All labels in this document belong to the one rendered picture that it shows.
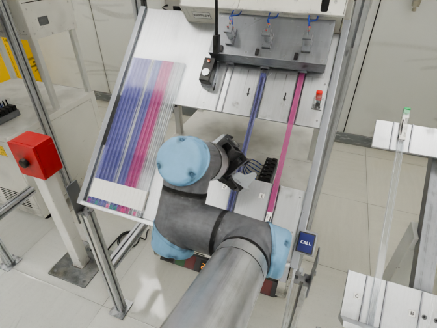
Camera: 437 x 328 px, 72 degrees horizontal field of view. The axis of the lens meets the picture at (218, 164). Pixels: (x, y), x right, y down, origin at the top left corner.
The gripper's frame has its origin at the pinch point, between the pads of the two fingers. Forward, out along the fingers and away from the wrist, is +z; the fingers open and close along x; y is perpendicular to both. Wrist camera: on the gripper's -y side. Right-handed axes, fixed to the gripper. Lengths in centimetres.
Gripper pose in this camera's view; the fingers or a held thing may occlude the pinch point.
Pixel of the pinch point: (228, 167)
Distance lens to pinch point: 77.8
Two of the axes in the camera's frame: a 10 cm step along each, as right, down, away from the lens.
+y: 7.4, -6.4, -2.2
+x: -6.1, -7.7, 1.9
